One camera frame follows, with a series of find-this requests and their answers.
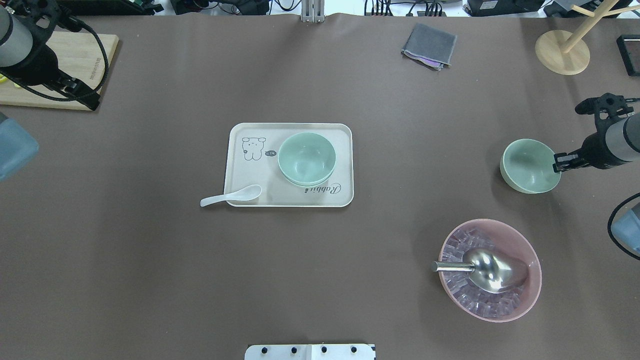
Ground metal scoop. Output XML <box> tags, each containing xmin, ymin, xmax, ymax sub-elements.
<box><xmin>430</xmin><ymin>248</ymin><xmax>529</xmax><ymax>294</ymax></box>

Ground white ceramic spoon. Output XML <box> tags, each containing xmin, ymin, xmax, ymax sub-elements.
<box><xmin>199</xmin><ymin>184</ymin><xmax>262</xmax><ymax>208</ymax></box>

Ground green bowl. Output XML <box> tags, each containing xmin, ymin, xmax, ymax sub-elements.
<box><xmin>278</xmin><ymin>132</ymin><xmax>337</xmax><ymax>173</ymax></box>
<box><xmin>280</xmin><ymin>169</ymin><xmax>334</xmax><ymax>188</ymax></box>
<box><xmin>499</xmin><ymin>138</ymin><xmax>562</xmax><ymax>194</ymax></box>

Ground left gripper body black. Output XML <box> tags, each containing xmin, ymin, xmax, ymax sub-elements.
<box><xmin>2</xmin><ymin>0</ymin><xmax>83</xmax><ymax>97</ymax></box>

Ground wooden mug tree stand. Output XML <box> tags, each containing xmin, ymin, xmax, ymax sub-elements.
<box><xmin>534</xmin><ymin>0</ymin><xmax>640</xmax><ymax>76</ymax></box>

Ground clear ice cubes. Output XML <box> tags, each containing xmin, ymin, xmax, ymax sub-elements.
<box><xmin>439</xmin><ymin>227</ymin><xmax>524</xmax><ymax>319</ymax></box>

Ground wooden cutting board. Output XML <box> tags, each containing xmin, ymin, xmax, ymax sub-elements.
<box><xmin>0</xmin><ymin>30</ymin><xmax>105</xmax><ymax>111</ymax></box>

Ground grey folded cloth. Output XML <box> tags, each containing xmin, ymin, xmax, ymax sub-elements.
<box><xmin>401</xmin><ymin>23</ymin><xmax>458</xmax><ymax>71</ymax></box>

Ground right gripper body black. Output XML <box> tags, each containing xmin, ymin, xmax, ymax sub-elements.
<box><xmin>574</xmin><ymin>93</ymin><xmax>638</xmax><ymax>170</ymax></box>

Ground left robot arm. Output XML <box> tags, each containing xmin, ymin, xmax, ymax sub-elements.
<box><xmin>0</xmin><ymin>0</ymin><xmax>100</xmax><ymax>180</ymax></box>

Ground beige cartoon serving tray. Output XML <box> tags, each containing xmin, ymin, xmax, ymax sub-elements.
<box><xmin>223</xmin><ymin>122</ymin><xmax>355</xmax><ymax>208</ymax></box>

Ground metal frame post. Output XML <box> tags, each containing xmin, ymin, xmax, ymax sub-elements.
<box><xmin>301</xmin><ymin>0</ymin><xmax>325</xmax><ymax>23</ymax></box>

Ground pink bowl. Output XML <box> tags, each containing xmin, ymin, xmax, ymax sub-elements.
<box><xmin>438</xmin><ymin>218</ymin><xmax>542</xmax><ymax>323</ymax></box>

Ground black tray object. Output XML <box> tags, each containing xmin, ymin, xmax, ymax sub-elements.
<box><xmin>616</xmin><ymin>34</ymin><xmax>640</xmax><ymax>76</ymax></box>

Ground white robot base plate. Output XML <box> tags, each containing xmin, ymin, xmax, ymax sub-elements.
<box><xmin>244</xmin><ymin>343</ymin><xmax>377</xmax><ymax>360</ymax></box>

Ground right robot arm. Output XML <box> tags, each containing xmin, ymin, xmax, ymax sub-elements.
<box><xmin>553</xmin><ymin>93</ymin><xmax>640</xmax><ymax>260</ymax></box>

